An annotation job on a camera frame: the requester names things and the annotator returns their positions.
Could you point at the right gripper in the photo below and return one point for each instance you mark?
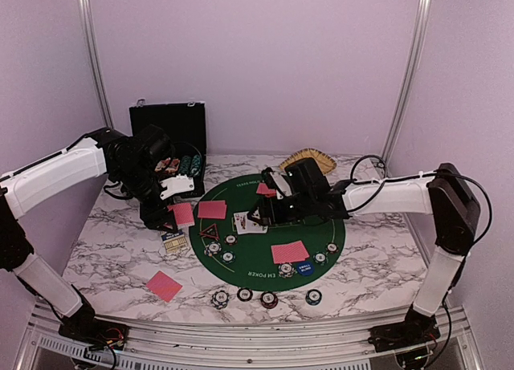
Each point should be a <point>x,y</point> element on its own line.
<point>275,218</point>

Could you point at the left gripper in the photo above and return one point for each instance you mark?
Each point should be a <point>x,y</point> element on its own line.
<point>153,216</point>

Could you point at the dealt card seat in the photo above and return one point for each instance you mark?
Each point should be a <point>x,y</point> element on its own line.
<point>203,209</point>
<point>263,190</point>

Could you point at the placed hundred chip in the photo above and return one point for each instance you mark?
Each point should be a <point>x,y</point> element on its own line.
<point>332,248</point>
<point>230,240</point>

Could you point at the placed fifty chip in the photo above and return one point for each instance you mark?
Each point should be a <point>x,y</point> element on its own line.
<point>228,257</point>
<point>320,258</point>

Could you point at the blue small blind button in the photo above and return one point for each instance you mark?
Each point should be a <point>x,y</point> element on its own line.
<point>305,268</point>

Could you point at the red-backed playing card deck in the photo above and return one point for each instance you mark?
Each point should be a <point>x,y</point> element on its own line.
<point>183,214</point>

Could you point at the face-up community card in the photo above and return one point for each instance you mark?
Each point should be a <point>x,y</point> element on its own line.
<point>254,228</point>
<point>241,223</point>

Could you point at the placed ten chips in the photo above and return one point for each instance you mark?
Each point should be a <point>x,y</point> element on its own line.
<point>212,249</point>
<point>286,270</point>

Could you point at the green fifty chip stack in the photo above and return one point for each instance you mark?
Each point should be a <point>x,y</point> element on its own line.
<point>313,297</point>

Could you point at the triangular all-in button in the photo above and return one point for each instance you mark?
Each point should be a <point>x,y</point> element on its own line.
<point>210,232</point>

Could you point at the hundred chip front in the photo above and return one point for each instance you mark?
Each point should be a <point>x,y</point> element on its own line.
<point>244,294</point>

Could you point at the discarded burn card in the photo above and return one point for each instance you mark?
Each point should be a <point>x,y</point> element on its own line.
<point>164,287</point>

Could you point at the blue ten chip stack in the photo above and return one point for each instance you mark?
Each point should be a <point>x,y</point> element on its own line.
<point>220,299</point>

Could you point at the dealt card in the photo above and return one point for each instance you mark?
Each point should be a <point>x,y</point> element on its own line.
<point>283,253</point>

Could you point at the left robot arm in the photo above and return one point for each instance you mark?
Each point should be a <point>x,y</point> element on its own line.
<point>24,189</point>

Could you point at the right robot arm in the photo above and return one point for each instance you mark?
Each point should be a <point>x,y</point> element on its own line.
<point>444,195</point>

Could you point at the card deck in case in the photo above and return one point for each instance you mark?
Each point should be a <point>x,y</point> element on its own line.
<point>168,165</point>

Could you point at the woven bamboo tray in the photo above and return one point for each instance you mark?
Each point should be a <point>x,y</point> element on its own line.
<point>323,160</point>

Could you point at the green chip row in case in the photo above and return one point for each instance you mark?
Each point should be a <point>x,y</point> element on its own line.
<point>184,166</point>

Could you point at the teal chip row in case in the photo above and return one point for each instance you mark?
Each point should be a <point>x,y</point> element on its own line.
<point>196,166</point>

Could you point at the black poker chip case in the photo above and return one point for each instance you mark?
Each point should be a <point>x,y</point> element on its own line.
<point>185,124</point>

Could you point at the round green poker mat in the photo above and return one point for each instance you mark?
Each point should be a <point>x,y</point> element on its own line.
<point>253,266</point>

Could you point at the blue gold card box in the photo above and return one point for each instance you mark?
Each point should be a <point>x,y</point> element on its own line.
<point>174,241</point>

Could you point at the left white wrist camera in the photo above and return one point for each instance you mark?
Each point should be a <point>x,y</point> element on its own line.
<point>175,185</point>

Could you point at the left aluminium frame post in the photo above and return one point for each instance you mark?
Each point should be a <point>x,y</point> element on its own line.
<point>87,22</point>

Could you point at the aluminium frame post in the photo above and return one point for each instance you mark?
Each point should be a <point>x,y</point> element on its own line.
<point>87,22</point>
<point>413,60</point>

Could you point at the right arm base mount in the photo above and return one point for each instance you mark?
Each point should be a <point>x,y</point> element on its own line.
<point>400,335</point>

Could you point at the front aluminium rail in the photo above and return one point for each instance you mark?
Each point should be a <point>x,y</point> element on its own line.
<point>340,343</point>

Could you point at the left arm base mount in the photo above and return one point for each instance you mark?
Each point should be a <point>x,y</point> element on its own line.
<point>97,333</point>

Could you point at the right aluminium frame post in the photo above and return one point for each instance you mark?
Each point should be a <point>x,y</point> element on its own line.
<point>413,60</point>

